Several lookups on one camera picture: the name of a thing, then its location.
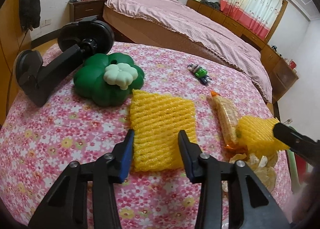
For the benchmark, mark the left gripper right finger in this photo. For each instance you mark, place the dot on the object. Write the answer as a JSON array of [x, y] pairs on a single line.
[[250, 203]]

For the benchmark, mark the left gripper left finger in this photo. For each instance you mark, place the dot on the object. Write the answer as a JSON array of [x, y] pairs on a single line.
[[65, 204]]

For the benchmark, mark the large cream plastic bag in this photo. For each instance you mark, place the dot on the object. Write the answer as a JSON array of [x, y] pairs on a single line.
[[263, 167]]

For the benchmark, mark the yellow foam net curled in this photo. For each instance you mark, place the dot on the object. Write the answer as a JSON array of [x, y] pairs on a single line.
[[256, 135]]

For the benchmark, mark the biscuit packet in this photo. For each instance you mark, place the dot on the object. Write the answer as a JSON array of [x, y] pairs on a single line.
[[228, 118]]

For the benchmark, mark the yellow foam net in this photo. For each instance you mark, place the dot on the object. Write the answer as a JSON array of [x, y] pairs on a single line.
[[156, 120]]

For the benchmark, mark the red bin with green rim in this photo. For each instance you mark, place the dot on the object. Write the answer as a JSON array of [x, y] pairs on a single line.
[[297, 168]]

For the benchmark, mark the pink floral table cloth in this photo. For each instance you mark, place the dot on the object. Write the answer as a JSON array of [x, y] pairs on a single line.
[[38, 143]]

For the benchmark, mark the wooden cabinet desk unit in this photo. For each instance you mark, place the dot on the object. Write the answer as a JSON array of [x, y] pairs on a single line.
[[282, 77]]

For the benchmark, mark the small green toy car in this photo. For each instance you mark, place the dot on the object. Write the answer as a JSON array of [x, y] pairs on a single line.
[[200, 73]]

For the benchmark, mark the floral window curtain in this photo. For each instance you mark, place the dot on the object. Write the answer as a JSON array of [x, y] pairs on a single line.
[[256, 15]]

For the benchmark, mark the wooden wardrobe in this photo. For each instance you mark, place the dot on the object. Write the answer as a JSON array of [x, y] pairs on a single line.
[[13, 40]]

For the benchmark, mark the pink bed quilt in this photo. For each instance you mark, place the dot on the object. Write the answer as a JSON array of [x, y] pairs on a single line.
[[176, 17]]

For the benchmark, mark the brown bed base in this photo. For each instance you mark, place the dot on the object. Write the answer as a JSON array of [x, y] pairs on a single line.
[[140, 31]]

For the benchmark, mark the dark wooden nightstand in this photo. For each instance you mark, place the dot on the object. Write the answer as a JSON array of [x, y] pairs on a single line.
[[86, 8]]

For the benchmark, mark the black hanging jacket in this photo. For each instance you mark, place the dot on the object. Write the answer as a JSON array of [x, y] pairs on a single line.
[[29, 13]]

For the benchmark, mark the black suction mount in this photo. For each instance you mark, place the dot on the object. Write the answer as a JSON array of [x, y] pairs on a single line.
[[78, 41]]

